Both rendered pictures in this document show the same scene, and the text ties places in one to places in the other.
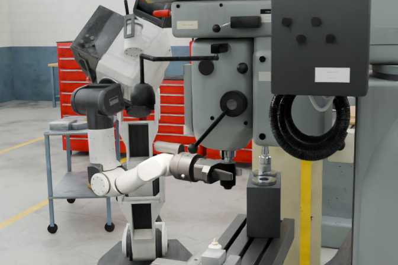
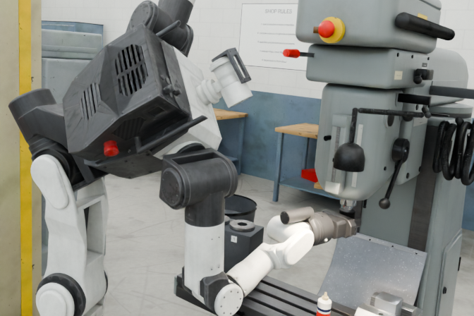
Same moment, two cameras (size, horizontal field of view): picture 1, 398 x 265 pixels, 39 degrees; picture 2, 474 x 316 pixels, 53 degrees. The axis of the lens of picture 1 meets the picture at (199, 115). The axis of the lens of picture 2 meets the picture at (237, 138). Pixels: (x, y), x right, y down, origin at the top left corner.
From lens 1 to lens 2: 2.02 m
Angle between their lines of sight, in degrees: 72
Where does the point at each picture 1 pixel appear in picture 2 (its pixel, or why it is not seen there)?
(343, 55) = not seen: outside the picture
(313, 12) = not seen: outside the picture
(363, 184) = (441, 194)
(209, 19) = (406, 70)
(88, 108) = (212, 194)
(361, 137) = not seen: hidden behind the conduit
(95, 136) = (221, 233)
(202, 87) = (384, 139)
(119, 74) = (211, 134)
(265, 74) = (415, 120)
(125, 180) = (255, 277)
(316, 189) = (37, 233)
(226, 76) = (395, 125)
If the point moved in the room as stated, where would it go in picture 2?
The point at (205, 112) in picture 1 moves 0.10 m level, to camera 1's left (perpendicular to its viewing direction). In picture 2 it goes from (382, 163) to (381, 171)
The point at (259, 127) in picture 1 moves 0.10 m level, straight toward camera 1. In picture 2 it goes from (407, 168) to (444, 173)
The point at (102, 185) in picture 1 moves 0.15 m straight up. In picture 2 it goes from (237, 299) to (242, 237)
